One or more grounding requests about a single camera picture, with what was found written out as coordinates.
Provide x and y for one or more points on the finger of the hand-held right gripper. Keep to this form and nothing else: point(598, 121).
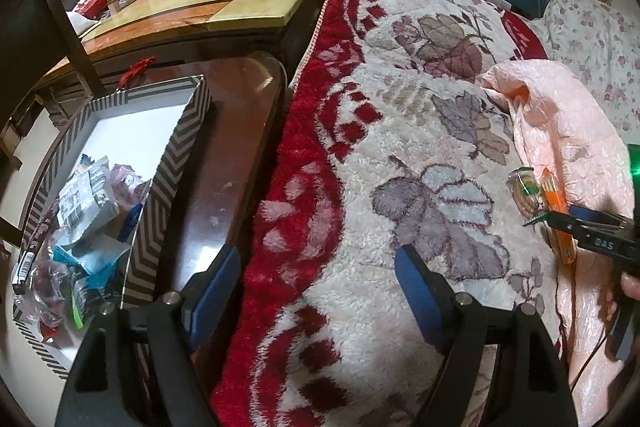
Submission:
point(595, 216)
point(570, 225)

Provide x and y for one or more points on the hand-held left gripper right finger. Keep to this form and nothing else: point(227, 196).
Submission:
point(420, 297)

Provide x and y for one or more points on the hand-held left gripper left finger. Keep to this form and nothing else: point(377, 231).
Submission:
point(216, 292)

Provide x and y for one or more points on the orange cracker packet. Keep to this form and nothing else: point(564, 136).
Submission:
point(552, 192)

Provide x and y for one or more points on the clear snack packet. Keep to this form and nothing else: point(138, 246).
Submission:
point(525, 197)

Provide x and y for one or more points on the striped cardboard box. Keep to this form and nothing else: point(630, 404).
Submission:
point(165, 187)
point(225, 147)

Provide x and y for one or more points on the light blue snack packet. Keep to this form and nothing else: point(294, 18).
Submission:
point(92, 257)

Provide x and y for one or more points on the blue-edged white cracker packet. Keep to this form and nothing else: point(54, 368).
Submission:
point(85, 202)

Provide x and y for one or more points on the bag of red dates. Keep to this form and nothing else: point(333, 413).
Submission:
point(45, 292)

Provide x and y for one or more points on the brown stick packet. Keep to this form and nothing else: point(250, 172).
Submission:
point(30, 252)

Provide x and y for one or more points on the person's right hand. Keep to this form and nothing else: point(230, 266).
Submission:
point(632, 288)

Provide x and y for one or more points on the pink quilted blanket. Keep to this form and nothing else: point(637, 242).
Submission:
point(575, 122)

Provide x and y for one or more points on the dark blue snack packet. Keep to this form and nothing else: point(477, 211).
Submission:
point(131, 219)

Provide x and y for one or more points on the dark green snack packet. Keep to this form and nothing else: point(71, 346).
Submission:
point(85, 299)

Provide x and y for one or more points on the pink snack packet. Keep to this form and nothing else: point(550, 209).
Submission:
point(127, 182)

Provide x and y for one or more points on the floral fleece blanket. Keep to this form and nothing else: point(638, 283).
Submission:
point(400, 132)

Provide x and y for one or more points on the floral sofa cushion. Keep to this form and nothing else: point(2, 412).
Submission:
point(595, 47)

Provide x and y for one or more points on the red knot tassel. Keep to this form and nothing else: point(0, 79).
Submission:
point(135, 69)

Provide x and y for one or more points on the orange marble-top wooden table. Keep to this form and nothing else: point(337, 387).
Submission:
point(225, 2)

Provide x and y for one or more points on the white plastic bag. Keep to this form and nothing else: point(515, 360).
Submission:
point(79, 22)

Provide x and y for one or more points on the dark wooden chair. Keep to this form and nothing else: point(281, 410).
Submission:
point(62, 12)

